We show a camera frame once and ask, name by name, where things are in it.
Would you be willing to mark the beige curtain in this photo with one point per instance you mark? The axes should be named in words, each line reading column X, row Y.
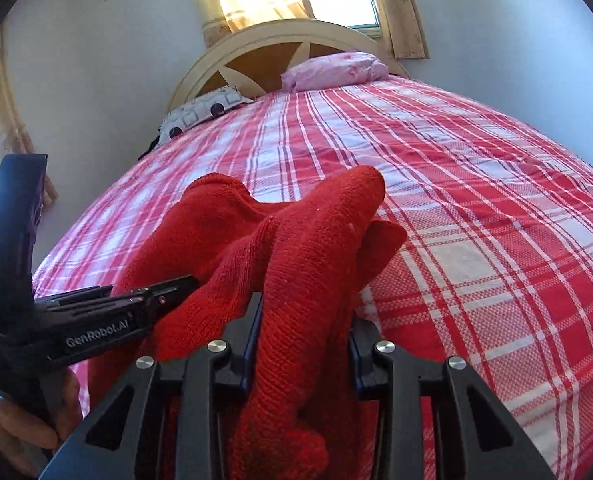
column 401, row 10
column 1, row 110
column 236, row 5

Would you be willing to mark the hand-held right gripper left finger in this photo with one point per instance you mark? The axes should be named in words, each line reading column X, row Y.
column 250, row 355

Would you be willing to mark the black cloth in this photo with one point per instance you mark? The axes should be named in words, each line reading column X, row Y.
column 149, row 147

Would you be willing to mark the person's left hand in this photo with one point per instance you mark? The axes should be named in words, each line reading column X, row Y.
column 11, row 415

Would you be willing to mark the red knitted sweater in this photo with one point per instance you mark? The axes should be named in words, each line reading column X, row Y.
column 296, row 260

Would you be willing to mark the pink pillow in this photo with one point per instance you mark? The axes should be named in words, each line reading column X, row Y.
column 336, row 70

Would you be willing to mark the white patterned pillow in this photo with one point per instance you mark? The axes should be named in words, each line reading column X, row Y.
column 201, row 110

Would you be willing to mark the red plaid bed sheet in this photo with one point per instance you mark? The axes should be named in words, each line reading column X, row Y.
column 476, row 210

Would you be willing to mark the cream wooden headboard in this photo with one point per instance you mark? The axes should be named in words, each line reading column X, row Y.
column 256, row 42

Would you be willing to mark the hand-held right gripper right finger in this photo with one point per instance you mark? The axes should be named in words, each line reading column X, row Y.
column 355, row 365

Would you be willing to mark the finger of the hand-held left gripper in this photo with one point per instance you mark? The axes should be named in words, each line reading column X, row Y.
column 166, row 290
column 76, row 294

